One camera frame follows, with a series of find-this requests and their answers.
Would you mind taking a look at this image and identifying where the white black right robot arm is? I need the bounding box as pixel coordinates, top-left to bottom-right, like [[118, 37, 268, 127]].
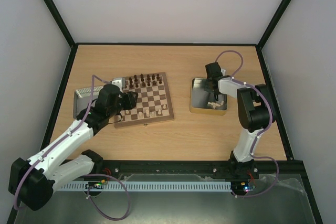
[[205, 62, 274, 178]]

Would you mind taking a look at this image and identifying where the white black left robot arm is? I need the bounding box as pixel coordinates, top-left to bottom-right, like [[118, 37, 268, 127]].
[[8, 82, 138, 211]]

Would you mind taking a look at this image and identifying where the wooden chess board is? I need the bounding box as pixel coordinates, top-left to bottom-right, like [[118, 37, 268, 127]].
[[114, 72, 174, 129]]

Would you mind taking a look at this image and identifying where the gold metal tin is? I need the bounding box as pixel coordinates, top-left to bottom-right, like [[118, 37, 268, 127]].
[[190, 78, 228, 116]]

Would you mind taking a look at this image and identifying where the silver tin lid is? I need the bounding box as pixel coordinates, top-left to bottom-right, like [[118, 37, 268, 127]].
[[73, 86, 103, 119]]

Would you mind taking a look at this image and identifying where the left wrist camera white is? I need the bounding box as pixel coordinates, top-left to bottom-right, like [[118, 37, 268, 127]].
[[111, 78, 126, 90]]

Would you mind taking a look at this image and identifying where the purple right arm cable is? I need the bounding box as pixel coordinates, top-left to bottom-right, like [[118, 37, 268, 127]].
[[215, 50, 279, 198]]

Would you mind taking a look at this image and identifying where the light blue cable duct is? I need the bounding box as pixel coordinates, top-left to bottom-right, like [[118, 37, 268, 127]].
[[59, 181, 232, 192]]

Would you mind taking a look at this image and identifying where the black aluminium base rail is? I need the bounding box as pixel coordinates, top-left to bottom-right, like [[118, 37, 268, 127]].
[[26, 158, 305, 180]]

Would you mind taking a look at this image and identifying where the black frame post right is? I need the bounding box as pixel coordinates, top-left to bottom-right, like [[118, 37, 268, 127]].
[[257, 0, 309, 49]]

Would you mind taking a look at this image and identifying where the black frame post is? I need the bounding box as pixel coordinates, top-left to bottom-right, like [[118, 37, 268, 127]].
[[27, 0, 77, 49], [257, 0, 309, 49]]

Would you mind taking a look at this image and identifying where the black frame post left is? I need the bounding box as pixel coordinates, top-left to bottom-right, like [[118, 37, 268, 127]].
[[27, 0, 77, 49]]

